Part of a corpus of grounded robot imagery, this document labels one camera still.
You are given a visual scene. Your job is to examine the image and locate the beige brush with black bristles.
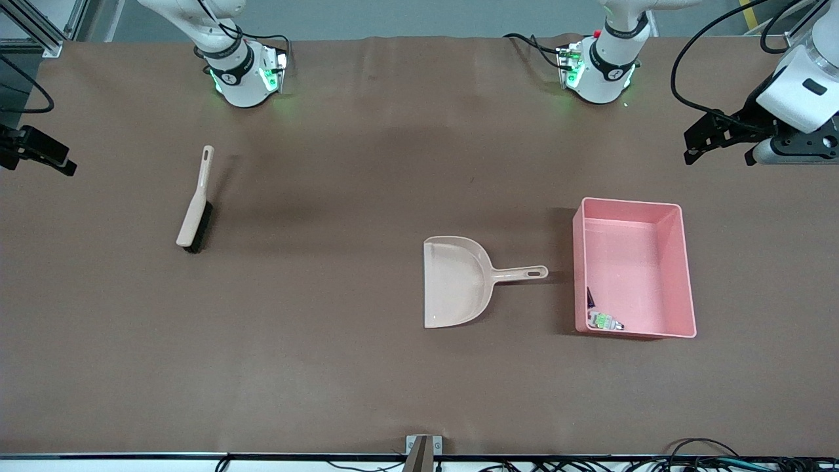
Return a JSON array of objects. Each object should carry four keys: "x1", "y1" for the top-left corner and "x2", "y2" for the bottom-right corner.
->
[{"x1": 176, "y1": 145, "x2": 215, "y2": 254}]

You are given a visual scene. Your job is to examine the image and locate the beige plastic dustpan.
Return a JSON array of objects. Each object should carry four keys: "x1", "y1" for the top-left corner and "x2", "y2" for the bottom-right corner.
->
[{"x1": 423, "y1": 236, "x2": 549, "y2": 328}]

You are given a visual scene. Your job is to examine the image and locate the pink plastic bin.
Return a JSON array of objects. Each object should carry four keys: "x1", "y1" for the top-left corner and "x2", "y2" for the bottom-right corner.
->
[{"x1": 573, "y1": 197, "x2": 697, "y2": 339}]

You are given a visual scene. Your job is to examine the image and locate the brown table mat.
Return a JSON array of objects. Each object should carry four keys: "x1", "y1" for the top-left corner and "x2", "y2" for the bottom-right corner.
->
[{"x1": 0, "y1": 34, "x2": 839, "y2": 456}]

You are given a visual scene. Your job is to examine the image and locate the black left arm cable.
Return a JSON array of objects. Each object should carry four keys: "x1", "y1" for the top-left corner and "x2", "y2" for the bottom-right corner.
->
[{"x1": 759, "y1": 0, "x2": 811, "y2": 55}]

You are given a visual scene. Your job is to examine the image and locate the aluminium frame profile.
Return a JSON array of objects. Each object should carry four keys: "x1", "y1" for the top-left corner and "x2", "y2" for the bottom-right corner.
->
[
  {"x1": 0, "y1": 0, "x2": 89, "y2": 60},
  {"x1": 783, "y1": 13, "x2": 823, "y2": 51}
]

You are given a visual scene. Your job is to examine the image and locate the black left base cable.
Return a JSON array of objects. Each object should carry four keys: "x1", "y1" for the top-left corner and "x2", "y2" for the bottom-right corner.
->
[{"x1": 503, "y1": 33, "x2": 566, "y2": 69}]

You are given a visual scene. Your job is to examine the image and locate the black base cable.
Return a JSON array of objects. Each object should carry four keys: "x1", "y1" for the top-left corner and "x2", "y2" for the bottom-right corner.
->
[
  {"x1": 226, "y1": 29, "x2": 292, "y2": 66},
  {"x1": 503, "y1": 33, "x2": 566, "y2": 69}
]

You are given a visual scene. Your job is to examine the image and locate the black right base cable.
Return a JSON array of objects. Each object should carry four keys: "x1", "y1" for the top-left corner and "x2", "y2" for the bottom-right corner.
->
[{"x1": 226, "y1": 29, "x2": 292, "y2": 66}]

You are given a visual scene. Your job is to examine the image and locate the black looped cable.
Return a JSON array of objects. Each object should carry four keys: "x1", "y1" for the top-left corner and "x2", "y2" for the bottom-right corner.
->
[{"x1": 663, "y1": 438, "x2": 741, "y2": 472}]

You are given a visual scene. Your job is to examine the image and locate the black cable bundle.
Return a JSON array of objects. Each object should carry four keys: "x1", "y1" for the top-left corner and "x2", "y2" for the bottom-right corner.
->
[{"x1": 478, "y1": 459, "x2": 839, "y2": 472}]

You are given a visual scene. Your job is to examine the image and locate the metal bracket with post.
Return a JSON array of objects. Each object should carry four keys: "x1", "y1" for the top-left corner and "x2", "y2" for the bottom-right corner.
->
[{"x1": 403, "y1": 435, "x2": 443, "y2": 472}]

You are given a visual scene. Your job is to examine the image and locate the thin floor cable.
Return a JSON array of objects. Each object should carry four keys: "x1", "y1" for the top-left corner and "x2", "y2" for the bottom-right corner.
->
[{"x1": 324, "y1": 461, "x2": 407, "y2": 472}]

